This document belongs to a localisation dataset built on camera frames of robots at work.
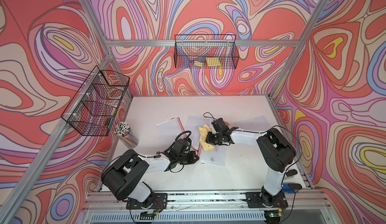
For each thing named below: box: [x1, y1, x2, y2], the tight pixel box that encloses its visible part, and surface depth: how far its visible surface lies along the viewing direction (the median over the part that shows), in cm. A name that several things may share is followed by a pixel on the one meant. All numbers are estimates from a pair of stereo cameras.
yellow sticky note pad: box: [205, 56, 222, 67], surface depth 92 cm
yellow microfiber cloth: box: [198, 124, 216, 152], surface depth 93 cm
